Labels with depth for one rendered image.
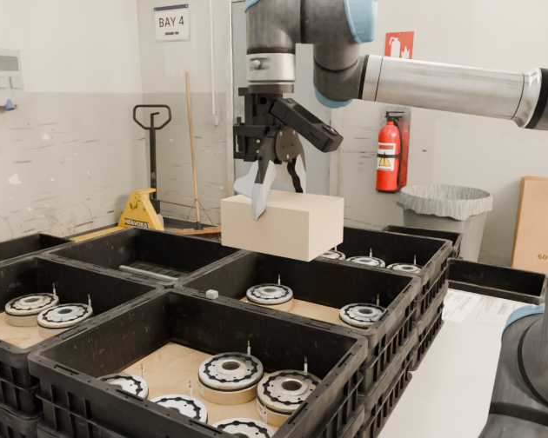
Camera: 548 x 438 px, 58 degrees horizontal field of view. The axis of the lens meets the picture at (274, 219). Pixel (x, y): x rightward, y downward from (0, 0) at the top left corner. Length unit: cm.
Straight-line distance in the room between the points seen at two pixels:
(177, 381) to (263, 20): 58
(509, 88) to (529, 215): 262
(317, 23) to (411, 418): 71
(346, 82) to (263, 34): 17
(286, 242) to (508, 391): 35
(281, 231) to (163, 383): 32
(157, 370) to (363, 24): 64
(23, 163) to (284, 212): 379
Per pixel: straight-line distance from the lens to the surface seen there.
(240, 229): 78
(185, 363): 91
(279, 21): 77
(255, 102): 79
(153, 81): 506
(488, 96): 87
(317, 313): 108
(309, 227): 72
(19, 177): 441
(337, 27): 77
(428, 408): 106
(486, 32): 364
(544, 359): 61
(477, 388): 115
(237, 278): 112
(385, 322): 83
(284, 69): 76
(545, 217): 346
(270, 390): 77
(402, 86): 85
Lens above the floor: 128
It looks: 14 degrees down
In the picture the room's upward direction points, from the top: straight up
